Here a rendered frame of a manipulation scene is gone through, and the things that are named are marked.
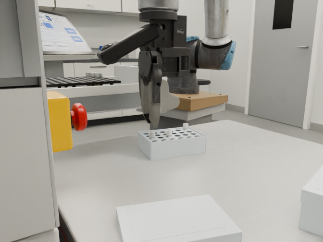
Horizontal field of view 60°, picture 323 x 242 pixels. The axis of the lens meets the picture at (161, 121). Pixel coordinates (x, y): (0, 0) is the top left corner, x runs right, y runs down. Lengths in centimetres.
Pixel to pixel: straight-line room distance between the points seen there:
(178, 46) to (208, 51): 58
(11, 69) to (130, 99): 45
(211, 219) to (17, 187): 21
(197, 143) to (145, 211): 26
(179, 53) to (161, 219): 31
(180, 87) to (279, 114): 330
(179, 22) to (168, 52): 6
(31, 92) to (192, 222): 22
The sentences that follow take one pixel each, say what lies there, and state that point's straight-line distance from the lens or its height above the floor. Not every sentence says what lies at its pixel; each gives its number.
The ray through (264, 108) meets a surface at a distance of 454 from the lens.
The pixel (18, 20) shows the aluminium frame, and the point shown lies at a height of 99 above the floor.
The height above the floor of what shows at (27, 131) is 90.
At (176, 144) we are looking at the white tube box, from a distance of 56.
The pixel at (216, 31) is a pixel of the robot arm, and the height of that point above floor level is 104.
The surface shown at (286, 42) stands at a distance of 429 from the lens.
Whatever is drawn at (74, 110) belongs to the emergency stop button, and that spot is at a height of 89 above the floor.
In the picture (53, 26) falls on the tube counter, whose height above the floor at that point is 111.
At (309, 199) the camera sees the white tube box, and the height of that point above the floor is 80.
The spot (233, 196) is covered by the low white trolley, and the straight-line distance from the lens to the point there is 44.
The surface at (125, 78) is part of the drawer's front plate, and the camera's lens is 87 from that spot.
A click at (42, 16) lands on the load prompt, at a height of 116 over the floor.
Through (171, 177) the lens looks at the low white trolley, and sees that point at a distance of 48.
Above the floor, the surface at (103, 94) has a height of 88.
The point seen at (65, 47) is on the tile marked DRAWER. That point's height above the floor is 100.
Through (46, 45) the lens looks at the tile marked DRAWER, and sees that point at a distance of 150.
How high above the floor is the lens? 96
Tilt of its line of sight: 13 degrees down
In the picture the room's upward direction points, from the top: straight up
